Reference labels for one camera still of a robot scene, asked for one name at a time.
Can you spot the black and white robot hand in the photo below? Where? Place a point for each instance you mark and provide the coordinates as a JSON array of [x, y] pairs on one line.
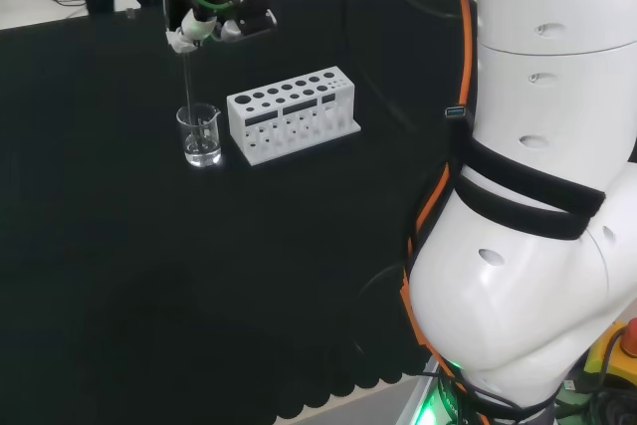
[[176, 7]]

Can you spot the clear glass rod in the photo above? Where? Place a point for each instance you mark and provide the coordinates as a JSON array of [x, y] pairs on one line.
[[189, 91]]

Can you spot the clear glass beaker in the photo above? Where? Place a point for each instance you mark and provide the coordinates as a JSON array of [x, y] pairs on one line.
[[199, 148]]

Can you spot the white test tube rack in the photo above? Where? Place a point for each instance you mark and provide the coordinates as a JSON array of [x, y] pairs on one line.
[[278, 141]]

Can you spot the clear cloth clip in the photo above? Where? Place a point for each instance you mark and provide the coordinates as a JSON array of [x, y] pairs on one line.
[[130, 14]]

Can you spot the black bench cloth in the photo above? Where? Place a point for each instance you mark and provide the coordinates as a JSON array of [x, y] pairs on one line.
[[124, 246]]

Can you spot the yellow stop button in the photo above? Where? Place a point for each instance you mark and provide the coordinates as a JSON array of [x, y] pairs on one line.
[[619, 360]]

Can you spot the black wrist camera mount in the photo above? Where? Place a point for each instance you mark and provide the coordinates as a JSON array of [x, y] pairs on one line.
[[256, 12]]

